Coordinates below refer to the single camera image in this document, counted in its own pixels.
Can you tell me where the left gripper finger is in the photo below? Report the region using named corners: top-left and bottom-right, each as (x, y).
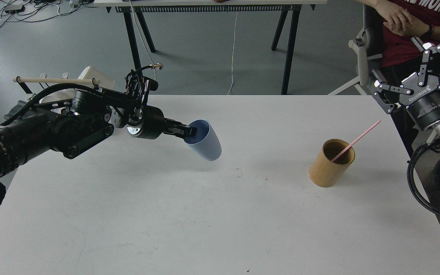
top-left (165, 119), bottom-right (190, 132)
top-left (165, 127), bottom-right (198, 139)

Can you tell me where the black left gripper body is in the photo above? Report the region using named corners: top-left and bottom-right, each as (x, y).
top-left (127, 106), bottom-right (167, 140)

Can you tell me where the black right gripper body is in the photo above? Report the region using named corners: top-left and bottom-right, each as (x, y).
top-left (399, 73), bottom-right (440, 131)

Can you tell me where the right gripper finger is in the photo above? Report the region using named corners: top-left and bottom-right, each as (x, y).
top-left (411, 37), bottom-right (440, 83)
top-left (371, 69), bottom-right (413, 115)

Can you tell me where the blue plastic cup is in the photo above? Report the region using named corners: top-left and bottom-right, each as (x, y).
top-left (184, 120), bottom-right (222, 161)

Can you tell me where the pink chopstick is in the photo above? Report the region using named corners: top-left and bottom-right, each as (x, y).
top-left (331, 120), bottom-right (381, 163)

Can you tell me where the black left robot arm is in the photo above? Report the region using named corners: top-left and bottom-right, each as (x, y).
top-left (0, 64), bottom-right (200, 205)

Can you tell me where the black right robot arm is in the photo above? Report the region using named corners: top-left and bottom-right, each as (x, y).
top-left (372, 37), bottom-right (440, 216)

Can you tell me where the bamboo wooden cup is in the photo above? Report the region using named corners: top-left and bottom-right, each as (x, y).
top-left (309, 139), bottom-right (356, 188)

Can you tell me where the person in red shirt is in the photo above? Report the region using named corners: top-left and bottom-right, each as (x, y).
top-left (357, 0), bottom-right (440, 157)

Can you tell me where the background table with black legs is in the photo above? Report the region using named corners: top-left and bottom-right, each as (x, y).
top-left (92, 0), bottom-right (328, 95)

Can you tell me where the wooden dowel rod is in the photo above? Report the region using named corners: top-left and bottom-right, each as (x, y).
top-left (12, 76), bottom-right (100, 85)

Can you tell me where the white hanging cable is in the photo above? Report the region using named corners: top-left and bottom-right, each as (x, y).
top-left (227, 11), bottom-right (239, 95)

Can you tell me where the floor cables and power strip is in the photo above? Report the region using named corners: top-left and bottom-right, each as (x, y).
top-left (0, 0), bottom-right (94, 48)

